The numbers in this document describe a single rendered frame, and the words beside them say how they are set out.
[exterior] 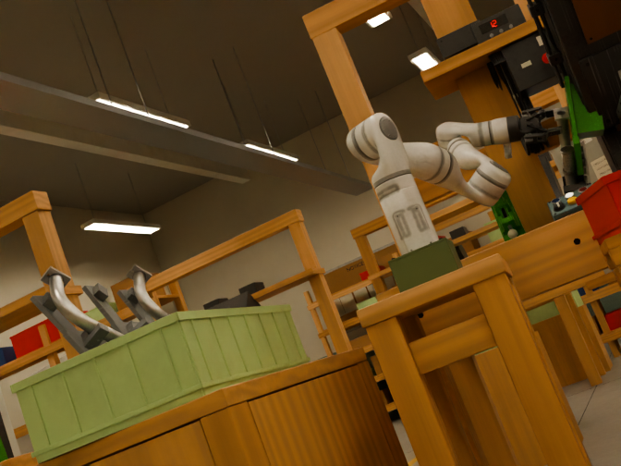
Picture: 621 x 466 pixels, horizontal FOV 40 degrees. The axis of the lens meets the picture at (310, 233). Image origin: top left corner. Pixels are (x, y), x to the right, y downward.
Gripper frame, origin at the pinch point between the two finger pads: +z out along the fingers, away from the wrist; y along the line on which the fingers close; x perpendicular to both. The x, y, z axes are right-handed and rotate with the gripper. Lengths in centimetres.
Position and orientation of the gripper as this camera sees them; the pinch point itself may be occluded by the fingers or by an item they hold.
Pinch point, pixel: (558, 120)
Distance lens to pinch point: 255.4
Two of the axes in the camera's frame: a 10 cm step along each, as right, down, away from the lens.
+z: 9.5, -1.4, -2.8
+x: 2.9, 7.4, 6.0
